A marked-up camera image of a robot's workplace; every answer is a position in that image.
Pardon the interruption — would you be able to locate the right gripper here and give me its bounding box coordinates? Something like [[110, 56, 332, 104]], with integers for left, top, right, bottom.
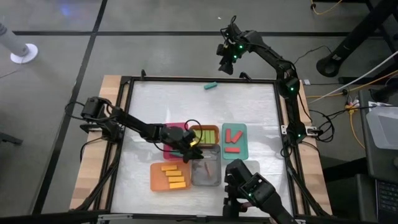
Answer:
[[217, 24, 250, 76]]

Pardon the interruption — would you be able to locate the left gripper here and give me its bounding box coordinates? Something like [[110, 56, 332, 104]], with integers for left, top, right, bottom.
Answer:
[[159, 125, 205, 164]]

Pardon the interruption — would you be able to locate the grey translucent plastic bin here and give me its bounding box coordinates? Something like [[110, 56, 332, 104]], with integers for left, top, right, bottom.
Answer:
[[190, 143, 222, 187]]

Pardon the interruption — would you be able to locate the small orange plastic bin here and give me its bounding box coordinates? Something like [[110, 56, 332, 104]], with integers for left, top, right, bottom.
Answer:
[[188, 124, 221, 146]]

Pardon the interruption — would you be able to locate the pink plastic bin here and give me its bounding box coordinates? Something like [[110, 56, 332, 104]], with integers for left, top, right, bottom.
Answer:
[[163, 121, 190, 161]]

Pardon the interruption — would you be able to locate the large orange plastic bin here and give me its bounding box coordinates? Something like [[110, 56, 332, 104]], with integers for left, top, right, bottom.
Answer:
[[149, 159, 192, 192]]

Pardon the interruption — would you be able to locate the teal plastic bin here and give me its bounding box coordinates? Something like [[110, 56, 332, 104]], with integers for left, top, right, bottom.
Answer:
[[221, 122, 249, 161]]

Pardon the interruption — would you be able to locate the clear plastic bin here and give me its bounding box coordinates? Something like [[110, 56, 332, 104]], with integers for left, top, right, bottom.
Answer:
[[220, 159, 262, 189]]

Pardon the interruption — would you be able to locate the white tabletop sheet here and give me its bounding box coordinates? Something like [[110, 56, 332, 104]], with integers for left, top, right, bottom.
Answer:
[[110, 80, 295, 218]]

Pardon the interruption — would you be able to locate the person's hand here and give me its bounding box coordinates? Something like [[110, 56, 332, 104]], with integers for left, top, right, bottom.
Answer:
[[239, 201, 255, 213]]

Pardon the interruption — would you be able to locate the black stand with round base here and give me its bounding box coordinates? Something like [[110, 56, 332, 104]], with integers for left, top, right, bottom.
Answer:
[[316, 0, 398, 78]]

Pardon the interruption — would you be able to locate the black tripod leg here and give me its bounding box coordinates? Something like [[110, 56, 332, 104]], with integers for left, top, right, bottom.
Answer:
[[365, 0, 398, 54]]

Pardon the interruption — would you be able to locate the grey plastic box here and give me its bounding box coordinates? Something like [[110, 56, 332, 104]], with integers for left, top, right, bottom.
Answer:
[[366, 105, 398, 151]]

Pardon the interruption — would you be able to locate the black equipment cart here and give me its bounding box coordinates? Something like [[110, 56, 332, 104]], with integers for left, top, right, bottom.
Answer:
[[322, 88, 398, 224]]

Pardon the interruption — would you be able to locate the black furniture leg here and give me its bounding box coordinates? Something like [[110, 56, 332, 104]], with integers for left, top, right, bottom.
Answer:
[[0, 132, 24, 146]]

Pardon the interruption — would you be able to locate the white pole with round base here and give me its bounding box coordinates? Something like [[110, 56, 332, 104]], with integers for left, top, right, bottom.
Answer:
[[0, 22, 39, 65]]

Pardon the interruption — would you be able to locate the black keyboard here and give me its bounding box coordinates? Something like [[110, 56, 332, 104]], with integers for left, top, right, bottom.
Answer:
[[374, 179, 398, 223]]

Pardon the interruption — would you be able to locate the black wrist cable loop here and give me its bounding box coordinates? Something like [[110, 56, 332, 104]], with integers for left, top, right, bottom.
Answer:
[[183, 118, 205, 135]]

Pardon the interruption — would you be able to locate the black aluminium table frame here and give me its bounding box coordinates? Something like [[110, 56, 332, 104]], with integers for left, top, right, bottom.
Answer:
[[70, 68, 332, 224]]

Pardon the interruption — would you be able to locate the thin black floor cable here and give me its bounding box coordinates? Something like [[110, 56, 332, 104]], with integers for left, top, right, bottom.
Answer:
[[292, 45, 333, 75]]

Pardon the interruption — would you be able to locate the silver mounting bracket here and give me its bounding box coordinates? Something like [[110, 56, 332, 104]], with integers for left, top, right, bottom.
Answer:
[[280, 124, 321, 138]]

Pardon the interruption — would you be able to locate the short yellow floor cable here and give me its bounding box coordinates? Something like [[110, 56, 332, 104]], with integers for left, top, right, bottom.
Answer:
[[310, 0, 343, 16]]

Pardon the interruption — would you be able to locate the black cable bundle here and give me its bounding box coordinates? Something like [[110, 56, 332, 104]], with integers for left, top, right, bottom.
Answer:
[[307, 107, 368, 144]]

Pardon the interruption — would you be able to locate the yellow power cord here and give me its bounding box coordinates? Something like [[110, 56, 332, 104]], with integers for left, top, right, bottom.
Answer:
[[345, 104, 366, 150]]

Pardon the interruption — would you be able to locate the white floor cable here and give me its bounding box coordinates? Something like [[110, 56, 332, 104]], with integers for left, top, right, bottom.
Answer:
[[308, 50, 398, 104]]

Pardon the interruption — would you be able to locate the long yellow floor cable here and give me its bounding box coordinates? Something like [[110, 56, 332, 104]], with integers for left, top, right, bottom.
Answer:
[[306, 70, 398, 99]]

